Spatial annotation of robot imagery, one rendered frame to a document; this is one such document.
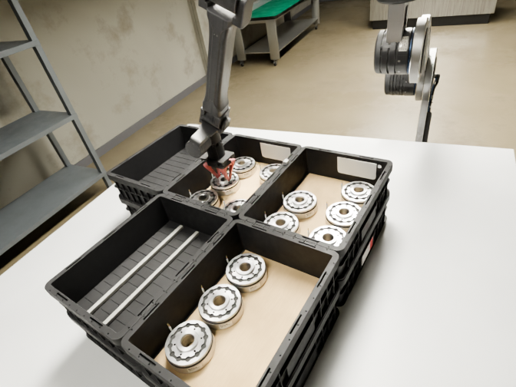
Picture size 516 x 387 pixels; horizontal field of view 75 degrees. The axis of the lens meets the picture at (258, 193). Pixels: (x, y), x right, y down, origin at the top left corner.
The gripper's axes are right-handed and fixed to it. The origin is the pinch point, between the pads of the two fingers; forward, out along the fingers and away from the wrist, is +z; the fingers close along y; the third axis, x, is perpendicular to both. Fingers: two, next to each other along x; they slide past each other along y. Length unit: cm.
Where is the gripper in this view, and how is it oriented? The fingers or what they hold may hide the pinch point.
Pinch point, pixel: (223, 176)
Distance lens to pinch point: 118.6
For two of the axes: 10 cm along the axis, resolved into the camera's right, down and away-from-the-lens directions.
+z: 1.8, 7.8, 6.0
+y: 8.2, 2.2, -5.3
